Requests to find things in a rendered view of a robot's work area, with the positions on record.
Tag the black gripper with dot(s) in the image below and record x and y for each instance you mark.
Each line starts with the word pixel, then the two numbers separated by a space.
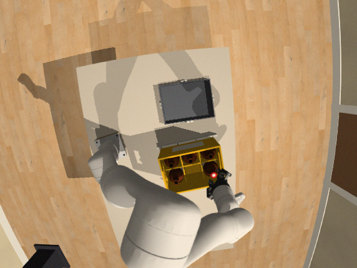
pixel 222 176

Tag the yellow plastic crate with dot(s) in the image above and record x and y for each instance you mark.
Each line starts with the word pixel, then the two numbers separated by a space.
pixel 194 179

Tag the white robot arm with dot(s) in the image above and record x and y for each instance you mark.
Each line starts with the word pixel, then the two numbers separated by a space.
pixel 165 229

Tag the brown glass bottle with cream label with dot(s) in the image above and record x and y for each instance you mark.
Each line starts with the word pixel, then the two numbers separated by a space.
pixel 210 168

